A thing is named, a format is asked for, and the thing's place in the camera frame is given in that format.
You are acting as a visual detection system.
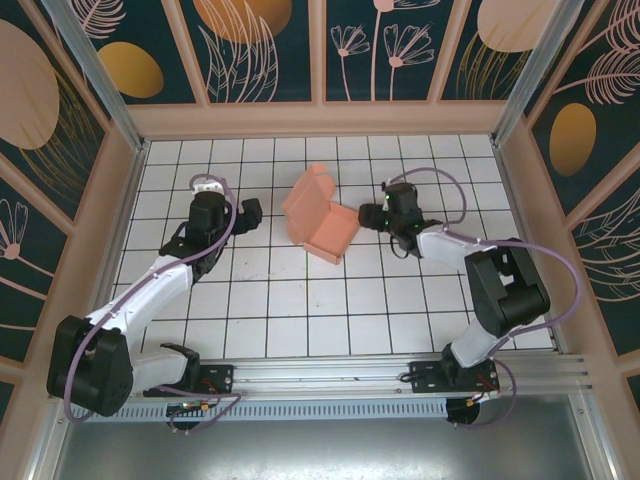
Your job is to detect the dark panel orange oval fern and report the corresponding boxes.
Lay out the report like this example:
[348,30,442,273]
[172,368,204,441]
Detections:
[528,0,640,217]

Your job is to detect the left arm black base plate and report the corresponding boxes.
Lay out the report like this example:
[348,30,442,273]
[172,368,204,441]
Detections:
[189,364,236,399]

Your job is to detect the dark panel pink circle gold lines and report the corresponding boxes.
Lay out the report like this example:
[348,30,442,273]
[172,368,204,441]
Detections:
[439,0,551,102]

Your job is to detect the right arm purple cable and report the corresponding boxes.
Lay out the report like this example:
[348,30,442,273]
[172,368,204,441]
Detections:
[382,167,584,431]

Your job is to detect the dark panel with pink flowers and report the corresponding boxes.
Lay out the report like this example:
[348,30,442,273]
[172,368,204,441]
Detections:
[325,0,437,104]

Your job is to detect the dark panel orange circle leaves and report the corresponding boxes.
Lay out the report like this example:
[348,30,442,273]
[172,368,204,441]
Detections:
[178,0,321,105]

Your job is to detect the right aluminium frame post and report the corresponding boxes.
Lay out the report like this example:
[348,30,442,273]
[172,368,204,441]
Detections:
[489,0,599,146]

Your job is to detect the metal sheet panel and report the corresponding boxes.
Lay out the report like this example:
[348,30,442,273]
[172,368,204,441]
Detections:
[29,394,616,480]

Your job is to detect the dark panel pink fern leaves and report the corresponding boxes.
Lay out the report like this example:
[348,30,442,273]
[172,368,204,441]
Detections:
[569,174,640,357]

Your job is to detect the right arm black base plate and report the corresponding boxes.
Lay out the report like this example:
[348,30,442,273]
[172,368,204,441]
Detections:
[408,360,501,396]

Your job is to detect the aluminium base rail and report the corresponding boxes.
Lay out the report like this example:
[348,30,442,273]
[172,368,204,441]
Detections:
[47,355,594,401]

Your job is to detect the dark panel large pink oval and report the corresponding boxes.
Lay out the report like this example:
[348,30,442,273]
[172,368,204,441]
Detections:
[0,0,110,222]

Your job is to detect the dark panel with orange oval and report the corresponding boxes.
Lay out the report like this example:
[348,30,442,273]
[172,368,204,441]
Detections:
[64,0,199,106]

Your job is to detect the left aluminium frame post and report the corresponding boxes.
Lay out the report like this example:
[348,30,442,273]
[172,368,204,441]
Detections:
[42,0,150,154]

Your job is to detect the dark panel single pink flower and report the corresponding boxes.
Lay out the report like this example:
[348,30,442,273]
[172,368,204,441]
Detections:
[0,162,70,362]

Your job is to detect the pink paper box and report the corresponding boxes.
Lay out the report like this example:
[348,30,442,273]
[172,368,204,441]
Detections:
[280,162,360,267]

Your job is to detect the small green circuit board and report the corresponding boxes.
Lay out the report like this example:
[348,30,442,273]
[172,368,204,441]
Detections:
[166,399,214,417]

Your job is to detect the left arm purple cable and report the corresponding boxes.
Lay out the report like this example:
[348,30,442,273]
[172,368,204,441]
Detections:
[63,173,244,434]

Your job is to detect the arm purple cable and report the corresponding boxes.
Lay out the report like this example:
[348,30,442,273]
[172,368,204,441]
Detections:
[382,167,584,431]
[63,173,244,434]

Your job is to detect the aluminium frame post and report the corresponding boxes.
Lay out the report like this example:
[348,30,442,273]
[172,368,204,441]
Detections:
[42,0,150,154]
[489,0,599,146]

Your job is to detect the grey slotted cable duct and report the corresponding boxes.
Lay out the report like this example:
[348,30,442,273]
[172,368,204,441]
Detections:
[69,399,449,422]

